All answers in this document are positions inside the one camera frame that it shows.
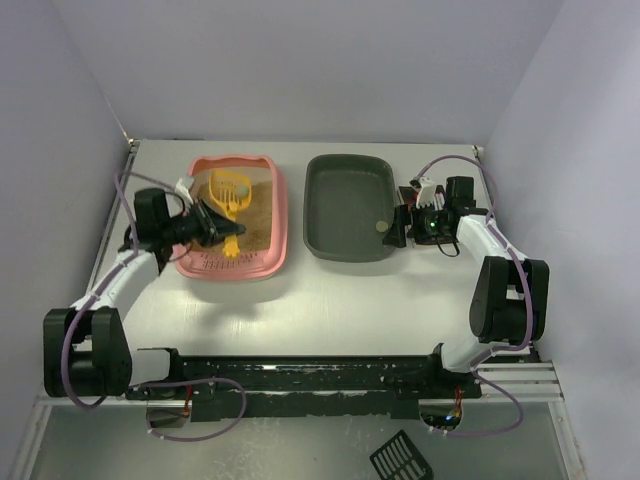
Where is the aluminium frame rail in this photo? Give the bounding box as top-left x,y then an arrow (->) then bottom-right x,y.
38,363 -> 563,405

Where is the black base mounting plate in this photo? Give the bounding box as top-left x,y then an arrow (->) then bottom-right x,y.
125,354 -> 481,422

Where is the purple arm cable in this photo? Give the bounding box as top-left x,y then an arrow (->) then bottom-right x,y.
60,170 -> 248,442
410,154 -> 532,437

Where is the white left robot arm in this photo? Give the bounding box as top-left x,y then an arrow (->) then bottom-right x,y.
43,188 -> 246,405

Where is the pink litter box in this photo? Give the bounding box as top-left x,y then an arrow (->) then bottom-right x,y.
174,155 -> 288,282

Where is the yellow litter scoop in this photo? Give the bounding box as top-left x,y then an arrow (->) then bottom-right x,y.
207,169 -> 254,259

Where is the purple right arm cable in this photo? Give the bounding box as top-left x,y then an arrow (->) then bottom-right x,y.
410,154 -> 532,437

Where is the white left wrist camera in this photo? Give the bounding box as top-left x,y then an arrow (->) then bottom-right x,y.
174,176 -> 195,202

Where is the black slotted spatula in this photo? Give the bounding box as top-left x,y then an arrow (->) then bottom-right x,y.
369,430 -> 435,480

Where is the dark hardcover book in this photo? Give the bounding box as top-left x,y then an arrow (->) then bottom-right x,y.
398,185 -> 445,210

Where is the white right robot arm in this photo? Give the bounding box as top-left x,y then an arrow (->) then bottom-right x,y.
382,176 -> 550,373

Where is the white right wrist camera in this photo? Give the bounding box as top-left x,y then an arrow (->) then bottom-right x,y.
410,176 -> 437,209

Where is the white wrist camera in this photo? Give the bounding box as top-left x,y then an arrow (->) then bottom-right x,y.
410,176 -> 437,209
174,176 -> 195,202

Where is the dark grey plastic tray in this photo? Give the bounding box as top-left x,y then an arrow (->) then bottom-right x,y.
303,154 -> 396,263

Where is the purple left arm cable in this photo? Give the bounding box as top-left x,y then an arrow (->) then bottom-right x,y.
60,170 -> 248,442

